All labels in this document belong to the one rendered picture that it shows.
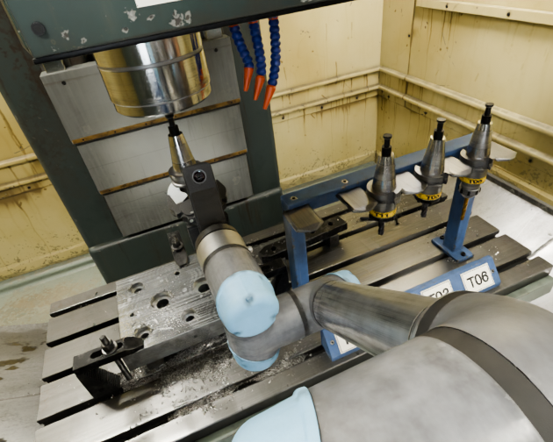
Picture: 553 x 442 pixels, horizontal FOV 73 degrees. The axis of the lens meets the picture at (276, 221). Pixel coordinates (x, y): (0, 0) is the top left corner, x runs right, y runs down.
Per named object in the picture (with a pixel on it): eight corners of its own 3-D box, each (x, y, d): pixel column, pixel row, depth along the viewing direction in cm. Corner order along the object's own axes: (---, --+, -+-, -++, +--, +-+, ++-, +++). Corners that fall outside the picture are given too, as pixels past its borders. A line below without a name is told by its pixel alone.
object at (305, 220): (326, 227, 64) (326, 224, 64) (299, 237, 63) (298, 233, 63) (309, 207, 70) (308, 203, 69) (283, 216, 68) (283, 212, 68)
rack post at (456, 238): (474, 256, 96) (503, 154, 78) (457, 263, 95) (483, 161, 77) (446, 235, 104) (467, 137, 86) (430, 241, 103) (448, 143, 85)
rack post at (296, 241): (323, 321, 86) (317, 220, 68) (302, 330, 85) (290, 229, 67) (304, 292, 94) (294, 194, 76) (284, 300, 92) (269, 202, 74)
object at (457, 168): (478, 173, 72) (479, 169, 72) (456, 181, 71) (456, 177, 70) (451, 158, 77) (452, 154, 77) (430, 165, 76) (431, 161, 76)
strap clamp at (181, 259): (198, 288, 99) (183, 245, 90) (186, 292, 98) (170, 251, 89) (189, 258, 109) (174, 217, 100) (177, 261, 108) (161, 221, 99)
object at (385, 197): (391, 185, 73) (392, 174, 72) (406, 202, 69) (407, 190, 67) (361, 192, 73) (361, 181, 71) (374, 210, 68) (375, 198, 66)
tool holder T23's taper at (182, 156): (191, 160, 72) (182, 126, 67) (200, 167, 68) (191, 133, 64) (169, 167, 70) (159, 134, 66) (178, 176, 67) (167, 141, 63)
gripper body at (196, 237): (187, 236, 69) (204, 278, 60) (174, 198, 64) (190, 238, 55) (226, 223, 71) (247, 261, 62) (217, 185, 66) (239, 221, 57)
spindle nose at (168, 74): (188, 77, 70) (169, 4, 63) (230, 96, 59) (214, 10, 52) (103, 103, 63) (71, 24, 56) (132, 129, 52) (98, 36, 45)
